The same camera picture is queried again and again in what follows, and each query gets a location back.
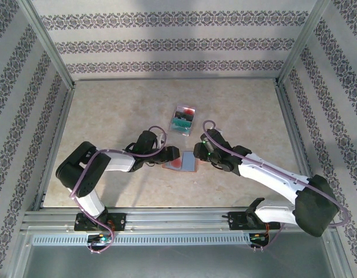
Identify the red round-print card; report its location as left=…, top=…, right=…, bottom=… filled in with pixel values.
left=165, top=158, right=182, bottom=171

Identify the grey VIP card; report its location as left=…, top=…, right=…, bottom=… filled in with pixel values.
left=180, top=151, right=197, bottom=171

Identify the clear plastic card box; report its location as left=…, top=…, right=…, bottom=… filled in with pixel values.
left=168, top=104, right=198, bottom=137

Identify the teal card in clear box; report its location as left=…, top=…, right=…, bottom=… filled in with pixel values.
left=171, top=118, right=193, bottom=130

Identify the black card in clear box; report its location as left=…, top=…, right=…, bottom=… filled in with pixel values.
left=174, top=112, right=194, bottom=122

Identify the grey sheet metal shelf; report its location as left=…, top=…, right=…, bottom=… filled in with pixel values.
left=14, top=231, right=345, bottom=278

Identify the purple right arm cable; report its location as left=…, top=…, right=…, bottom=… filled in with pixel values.
left=201, top=120, right=352, bottom=253

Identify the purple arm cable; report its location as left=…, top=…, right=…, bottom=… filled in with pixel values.
left=201, top=120, right=352, bottom=253
left=68, top=125, right=168, bottom=255

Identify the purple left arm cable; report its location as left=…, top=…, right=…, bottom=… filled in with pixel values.
left=68, top=125, right=168, bottom=255

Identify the aluminium back rail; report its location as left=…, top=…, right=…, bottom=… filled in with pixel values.
left=72, top=75, right=280, bottom=83

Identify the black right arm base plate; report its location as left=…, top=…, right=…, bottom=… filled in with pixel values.
left=223, top=211, right=281, bottom=232

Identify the aluminium mounting rail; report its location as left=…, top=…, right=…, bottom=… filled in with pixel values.
left=20, top=207, right=334, bottom=232

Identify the aluminium side rail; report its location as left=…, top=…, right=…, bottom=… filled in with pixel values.
left=32, top=86, right=76, bottom=212
left=275, top=83, right=315, bottom=177

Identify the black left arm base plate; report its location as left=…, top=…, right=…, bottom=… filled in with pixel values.
left=74, top=213, right=127, bottom=232

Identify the slotted grey cable duct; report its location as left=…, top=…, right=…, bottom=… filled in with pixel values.
left=32, top=233, right=271, bottom=246

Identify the aluminium frame post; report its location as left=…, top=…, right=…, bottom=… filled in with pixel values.
left=275, top=0, right=332, bottom=87
left=17, top=0, right=76, bottom=90

